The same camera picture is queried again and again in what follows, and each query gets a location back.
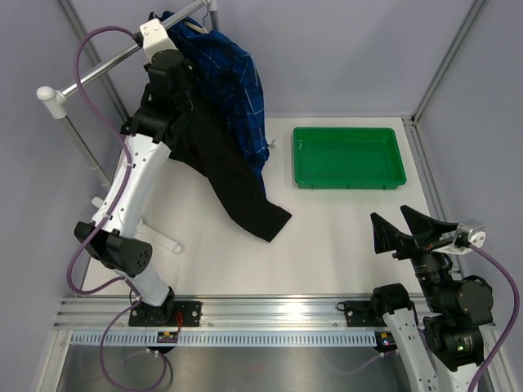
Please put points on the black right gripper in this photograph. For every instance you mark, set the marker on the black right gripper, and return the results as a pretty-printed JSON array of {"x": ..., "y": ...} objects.
[{"x": 387, "y": 237}]

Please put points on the black button shirt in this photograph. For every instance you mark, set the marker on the black button shirt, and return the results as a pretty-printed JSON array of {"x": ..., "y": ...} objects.
[{"x": 208, "y": 147}]

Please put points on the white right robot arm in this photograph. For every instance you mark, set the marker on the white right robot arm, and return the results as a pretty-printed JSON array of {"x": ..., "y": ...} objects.
[{"x": 453, "y": 351}]

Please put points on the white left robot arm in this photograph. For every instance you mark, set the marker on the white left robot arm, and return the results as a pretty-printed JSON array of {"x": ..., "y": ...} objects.
[{"x": 152, "y": 134}]

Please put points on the blue plaid shirt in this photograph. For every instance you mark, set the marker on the blue plaid shirt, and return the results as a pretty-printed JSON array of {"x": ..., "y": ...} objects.
[{"x": 228, "y": 78}]

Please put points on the wooden hanger of blue shirt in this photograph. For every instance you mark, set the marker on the wooden hanger of blue shirt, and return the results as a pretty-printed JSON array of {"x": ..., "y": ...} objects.
[{"x": 209, "y": 22}]

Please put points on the green plastic tray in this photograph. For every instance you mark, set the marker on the green plastic tray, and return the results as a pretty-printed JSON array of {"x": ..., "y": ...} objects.
[{"x": 347, "y": 158}]

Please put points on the silver clothes rack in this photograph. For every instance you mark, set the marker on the silver clothes rack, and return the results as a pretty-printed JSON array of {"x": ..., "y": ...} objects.
[{"x": 54, "y": 100}]

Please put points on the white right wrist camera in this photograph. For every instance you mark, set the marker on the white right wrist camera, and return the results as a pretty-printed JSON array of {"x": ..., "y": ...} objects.
[{"x": 468, "y": 233}]

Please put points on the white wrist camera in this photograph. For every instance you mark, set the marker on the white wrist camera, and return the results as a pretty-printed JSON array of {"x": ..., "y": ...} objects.
[
  {"x": 468, "y": 233},
  {"x": 155, "y": 38}
]

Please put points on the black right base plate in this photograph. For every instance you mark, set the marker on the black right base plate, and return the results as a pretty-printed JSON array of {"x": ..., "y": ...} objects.
[{"x": 359, "y": 314}]

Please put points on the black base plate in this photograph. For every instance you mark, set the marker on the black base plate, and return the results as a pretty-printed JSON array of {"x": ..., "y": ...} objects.
[
  {"x": 359, "y": 314},
  {"x": 188, "y": 313}
]

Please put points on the aluminium frame post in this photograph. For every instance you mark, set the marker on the aluminium frame post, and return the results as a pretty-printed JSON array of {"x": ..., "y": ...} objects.
[{"x": 473, "y": 15}]

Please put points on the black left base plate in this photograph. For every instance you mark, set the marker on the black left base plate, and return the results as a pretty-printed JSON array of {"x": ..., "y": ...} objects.
[{"x": 188, "y": 313}]

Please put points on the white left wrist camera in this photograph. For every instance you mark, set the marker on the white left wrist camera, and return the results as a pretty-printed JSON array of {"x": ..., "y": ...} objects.
[{"x": 155, "y": 38}]

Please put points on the aluminium mounting rail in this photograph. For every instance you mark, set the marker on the aluminium mounting rail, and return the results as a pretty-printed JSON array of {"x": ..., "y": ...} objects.
[{"x": 226, "y": 313}]

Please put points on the white slotted cable duct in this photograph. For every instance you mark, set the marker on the white slotted cable duct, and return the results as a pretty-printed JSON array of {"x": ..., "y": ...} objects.
[{"x": 194, "y": 338}]

